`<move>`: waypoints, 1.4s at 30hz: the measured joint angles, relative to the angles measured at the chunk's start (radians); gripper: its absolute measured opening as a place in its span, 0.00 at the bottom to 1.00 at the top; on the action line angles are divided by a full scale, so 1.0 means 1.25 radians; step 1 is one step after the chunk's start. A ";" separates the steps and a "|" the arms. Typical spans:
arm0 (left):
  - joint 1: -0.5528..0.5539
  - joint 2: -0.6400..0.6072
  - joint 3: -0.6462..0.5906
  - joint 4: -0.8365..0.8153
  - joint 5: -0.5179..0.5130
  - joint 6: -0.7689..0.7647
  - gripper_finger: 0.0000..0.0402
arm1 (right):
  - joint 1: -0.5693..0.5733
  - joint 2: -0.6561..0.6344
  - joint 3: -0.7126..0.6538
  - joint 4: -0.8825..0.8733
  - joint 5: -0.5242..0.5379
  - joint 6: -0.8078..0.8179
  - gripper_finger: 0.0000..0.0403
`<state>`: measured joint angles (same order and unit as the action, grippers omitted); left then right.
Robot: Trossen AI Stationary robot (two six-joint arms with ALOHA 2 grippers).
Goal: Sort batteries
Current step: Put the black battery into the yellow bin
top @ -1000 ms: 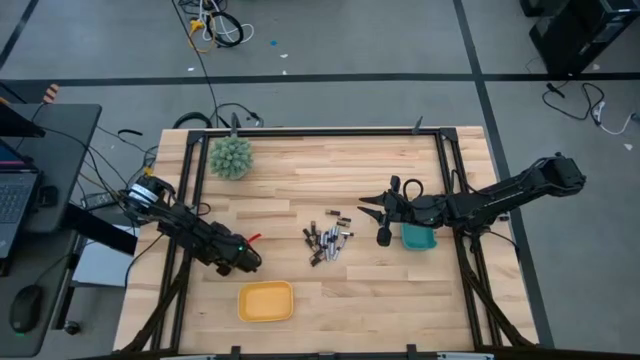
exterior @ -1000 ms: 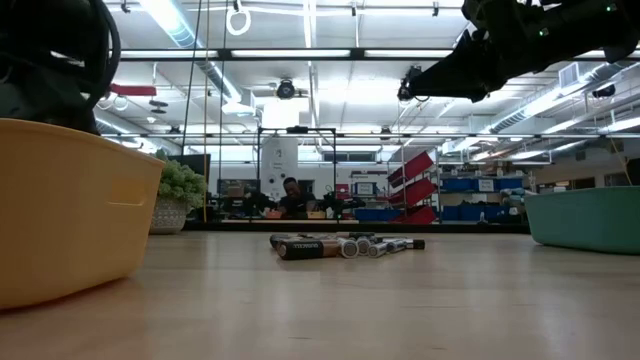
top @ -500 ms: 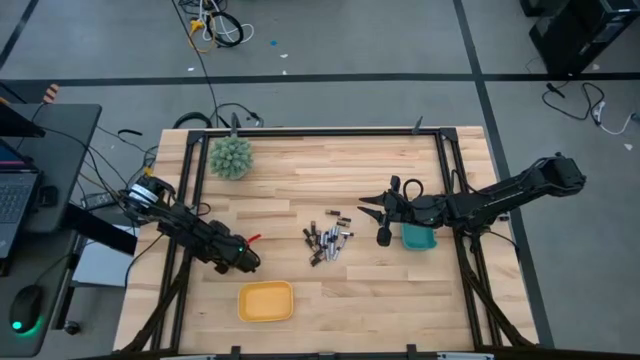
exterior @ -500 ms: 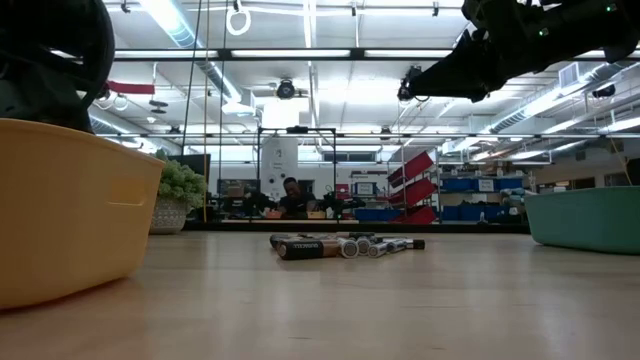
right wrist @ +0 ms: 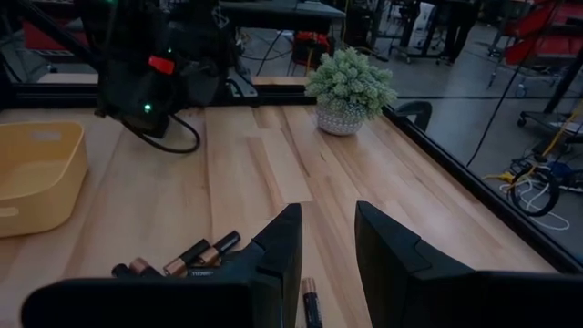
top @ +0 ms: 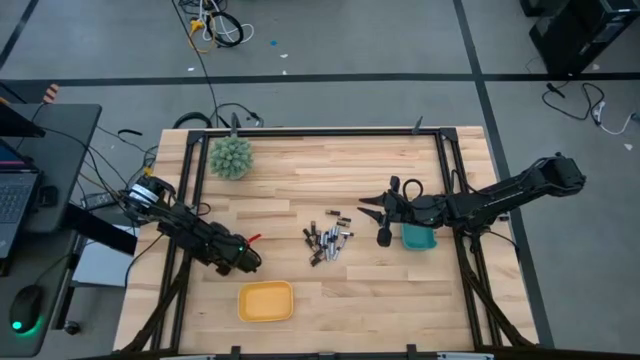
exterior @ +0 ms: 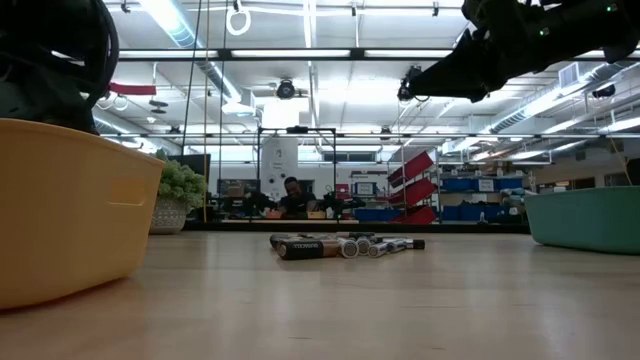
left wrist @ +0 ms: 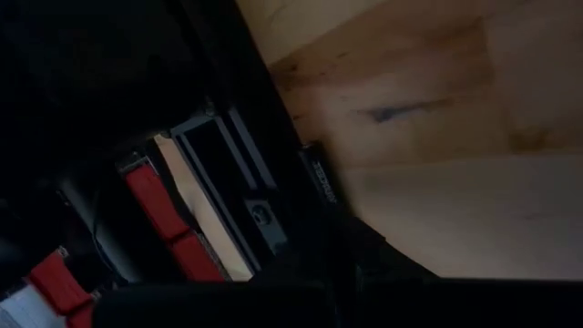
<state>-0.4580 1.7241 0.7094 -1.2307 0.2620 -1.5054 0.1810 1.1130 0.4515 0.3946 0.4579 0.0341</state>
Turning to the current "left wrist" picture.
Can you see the red storage bin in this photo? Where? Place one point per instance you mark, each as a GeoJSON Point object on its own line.
{"type": "Point", "coordinates": [54, 282]}
{"type": "Point", "coordinates": [79, 321]}
{"type": "Point", "coordinates": [196, 259]}
{"type": "Point", "coordinates": [152, 200]}

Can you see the white grey panel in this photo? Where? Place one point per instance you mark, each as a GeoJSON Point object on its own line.
{"type": "Point", "coordinates": [23, 312]}

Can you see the black copper Duracell battery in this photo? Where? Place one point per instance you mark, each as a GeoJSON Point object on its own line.
{"type": "Point", "coordinates": [324, 180]}

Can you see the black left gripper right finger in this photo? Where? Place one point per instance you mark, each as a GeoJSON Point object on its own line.
{"type": "Point", "coordinates": [455, 305]}

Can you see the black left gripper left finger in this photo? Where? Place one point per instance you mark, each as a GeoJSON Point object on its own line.
{"type": "Point", "coordinates": [205, 310]}

